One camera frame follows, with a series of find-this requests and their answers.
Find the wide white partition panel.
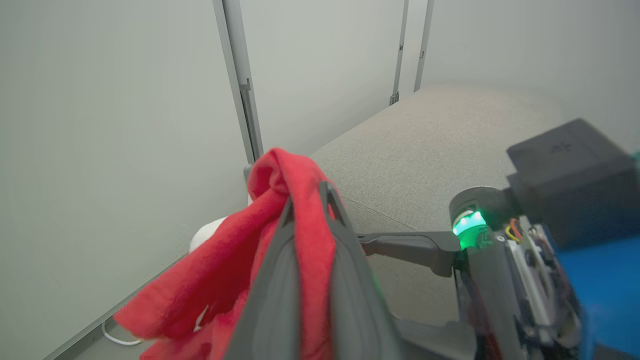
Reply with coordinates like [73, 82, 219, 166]
[0, 0, 257, 360]

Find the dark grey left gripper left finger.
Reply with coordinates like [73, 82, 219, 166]
[223, 197, 302, 360]

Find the grey fabric sofa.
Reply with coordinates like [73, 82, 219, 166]
[309, 84, 640, 360]

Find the white partition panel grey frame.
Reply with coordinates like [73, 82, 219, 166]
[222, 0, 409, 163]
[413, 0, 640, 151]

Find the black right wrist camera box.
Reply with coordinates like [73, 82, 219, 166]
[506, 118, 640, 249]

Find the white coiled floor cable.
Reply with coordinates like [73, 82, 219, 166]
[101, 319, 144, 347]

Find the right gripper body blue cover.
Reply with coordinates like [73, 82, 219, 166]
[449, 186, 640, 360]

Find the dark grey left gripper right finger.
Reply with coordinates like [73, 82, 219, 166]
[319, 181, 406, 360]

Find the red and white sports jersey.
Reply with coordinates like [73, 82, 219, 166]
[114, 147, 363, 360]

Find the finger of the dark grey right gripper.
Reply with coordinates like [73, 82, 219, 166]
[395, 320, 477, 360]
[357, 231, 461, 278]

